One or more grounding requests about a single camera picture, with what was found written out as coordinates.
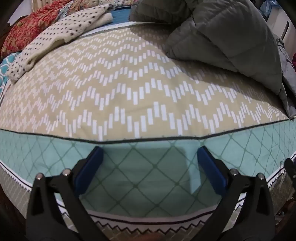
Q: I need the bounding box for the white appliance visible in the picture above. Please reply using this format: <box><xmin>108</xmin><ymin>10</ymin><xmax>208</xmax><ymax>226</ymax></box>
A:
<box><xmin>266</xmin><ymin>9</ymin><xmax>292</xmax><ymax>40</ymax></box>

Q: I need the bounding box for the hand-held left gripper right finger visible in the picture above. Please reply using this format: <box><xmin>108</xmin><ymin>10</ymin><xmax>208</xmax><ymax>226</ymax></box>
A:
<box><xmin>197</xmin><ymin>146</ymin><xmax>277</xmax><ymax>241</ymax></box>

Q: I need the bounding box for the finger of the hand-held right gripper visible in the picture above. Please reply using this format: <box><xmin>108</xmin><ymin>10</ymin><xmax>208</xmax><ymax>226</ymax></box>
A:
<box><xmin>285</xmin><ymin>158</ymin><xmax>296</xmax><ymax>180</ymax></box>

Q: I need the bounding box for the grey puffer jacket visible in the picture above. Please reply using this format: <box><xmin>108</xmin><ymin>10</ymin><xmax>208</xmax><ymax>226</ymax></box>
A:
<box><xmin>129</xmin><ymin>0</ymin><xmax>284</xmax><ymax>94</ymax></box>

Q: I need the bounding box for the silver grey cloth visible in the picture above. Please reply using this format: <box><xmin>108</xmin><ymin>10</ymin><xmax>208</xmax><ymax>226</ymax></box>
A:
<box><xmin>276</xmin><ymin>38</ymin><xmax>296</xmax><ymax>119</ymax></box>

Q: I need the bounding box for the teal wavy patterned pillow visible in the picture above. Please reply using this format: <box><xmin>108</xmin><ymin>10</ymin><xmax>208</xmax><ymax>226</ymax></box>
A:
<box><xmin>0</xmin><ymin>52</ymin><xmax>21</xmax><ymax>93</ymax></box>

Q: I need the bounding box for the red floral patchwork quilt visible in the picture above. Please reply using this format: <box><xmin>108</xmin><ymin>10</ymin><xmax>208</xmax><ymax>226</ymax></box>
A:
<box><xmin>1</xmin><ymin>0</ymin><xmax>139</xmax><ymax>59</ymax></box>

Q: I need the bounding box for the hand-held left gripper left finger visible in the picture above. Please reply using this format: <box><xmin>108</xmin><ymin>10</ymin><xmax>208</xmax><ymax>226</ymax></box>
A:
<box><xmin>25</xmin><ymin>146</ymin><xmax>109</xmax><ymax>241</ymax></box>

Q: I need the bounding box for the white dotted fleece garment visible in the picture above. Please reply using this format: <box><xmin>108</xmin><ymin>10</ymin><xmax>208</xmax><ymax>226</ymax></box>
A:
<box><xmin>6</xmin><ymin>3</ymin><xmax>116</xmax><ymax>81</ymax></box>

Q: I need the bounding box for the patterned bedsheet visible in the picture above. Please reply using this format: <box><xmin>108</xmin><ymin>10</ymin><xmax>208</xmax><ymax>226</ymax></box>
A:
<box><xmin>0</xmin><ymin>9</ymin><xmax>296</xmax><ymax>234</ymax></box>

